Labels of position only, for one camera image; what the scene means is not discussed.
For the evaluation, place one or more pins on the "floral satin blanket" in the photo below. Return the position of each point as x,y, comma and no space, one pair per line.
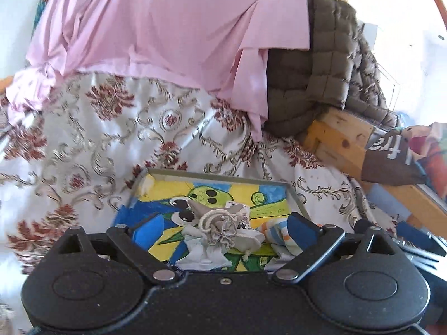
87,139

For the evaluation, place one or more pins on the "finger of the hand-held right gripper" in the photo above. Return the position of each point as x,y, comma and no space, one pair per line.
361,225
414,234

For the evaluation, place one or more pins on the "white sock with blue print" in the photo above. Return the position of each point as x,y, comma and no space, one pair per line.
199,255

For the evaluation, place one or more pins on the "wooden bed frame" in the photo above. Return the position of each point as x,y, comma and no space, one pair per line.
342,139

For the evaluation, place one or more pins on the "striped sock with yellow toe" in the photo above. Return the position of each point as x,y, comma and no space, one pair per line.
276,233

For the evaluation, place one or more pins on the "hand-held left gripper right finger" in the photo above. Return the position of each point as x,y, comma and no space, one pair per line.
300,230

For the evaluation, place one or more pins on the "teal patterned wall poster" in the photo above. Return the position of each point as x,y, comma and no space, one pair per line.
43,7

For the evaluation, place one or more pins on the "brown quilted jacket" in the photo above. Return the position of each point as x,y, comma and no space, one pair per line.
314,76

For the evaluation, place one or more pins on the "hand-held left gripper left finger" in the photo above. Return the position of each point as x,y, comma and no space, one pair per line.
150,233

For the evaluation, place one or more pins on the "grey tray with cartoon lining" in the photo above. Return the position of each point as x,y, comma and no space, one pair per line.
209,189

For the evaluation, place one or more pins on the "pink hanging sheet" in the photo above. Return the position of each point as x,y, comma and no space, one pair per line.
157,24

